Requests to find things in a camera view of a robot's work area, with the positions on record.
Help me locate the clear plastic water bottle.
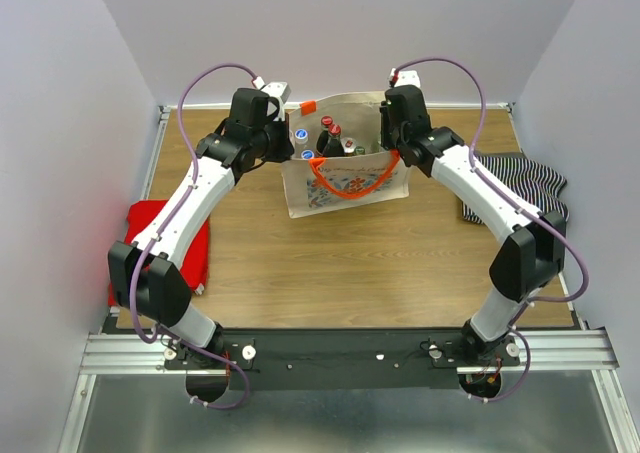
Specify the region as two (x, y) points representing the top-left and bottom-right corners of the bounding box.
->
(293, 128), (309, 158)

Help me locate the red bull energy can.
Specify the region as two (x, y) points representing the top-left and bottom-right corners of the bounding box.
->
(341, 137), (356, 157)

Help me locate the cola glass bottle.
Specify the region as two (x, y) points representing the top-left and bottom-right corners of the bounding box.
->
(322, 124), (345, 158)
(316, 115), (333, 157)

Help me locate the beige canvas tote bag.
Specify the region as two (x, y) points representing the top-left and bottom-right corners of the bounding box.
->
(281, 91), (410, 218)

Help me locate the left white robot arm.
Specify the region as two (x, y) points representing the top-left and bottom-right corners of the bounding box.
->
(108, 82), (294, 368)

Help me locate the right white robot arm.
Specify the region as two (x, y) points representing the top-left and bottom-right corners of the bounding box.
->
(380, 85), (566, 365)

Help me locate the red folded cloth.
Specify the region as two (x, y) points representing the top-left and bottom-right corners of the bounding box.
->
(124, 199), (211, 295)

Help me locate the striped folded cloth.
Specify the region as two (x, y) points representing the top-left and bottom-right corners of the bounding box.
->
(476, 152), (570, 222)

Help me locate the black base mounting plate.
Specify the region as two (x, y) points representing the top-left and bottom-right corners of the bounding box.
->
(164, 327), (521, 392)

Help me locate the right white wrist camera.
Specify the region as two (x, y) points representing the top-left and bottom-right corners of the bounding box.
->
(389, 68), (421, 89)

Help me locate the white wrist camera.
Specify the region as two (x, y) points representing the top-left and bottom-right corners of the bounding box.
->
(389, 68), (421, 89)
(252, 76), (291, 121)

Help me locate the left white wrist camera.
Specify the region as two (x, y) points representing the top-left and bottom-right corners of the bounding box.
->
(252, 76), (291, 121)

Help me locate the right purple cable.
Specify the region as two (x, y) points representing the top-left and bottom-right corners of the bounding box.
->
(388, 56), (590, 404)

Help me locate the purple cable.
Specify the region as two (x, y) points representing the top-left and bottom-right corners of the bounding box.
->
(132, 62), (266, 410)
(388, 56), (590, 404)

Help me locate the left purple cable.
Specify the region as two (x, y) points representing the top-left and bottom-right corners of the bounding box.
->
(132, 62), (266, 410)

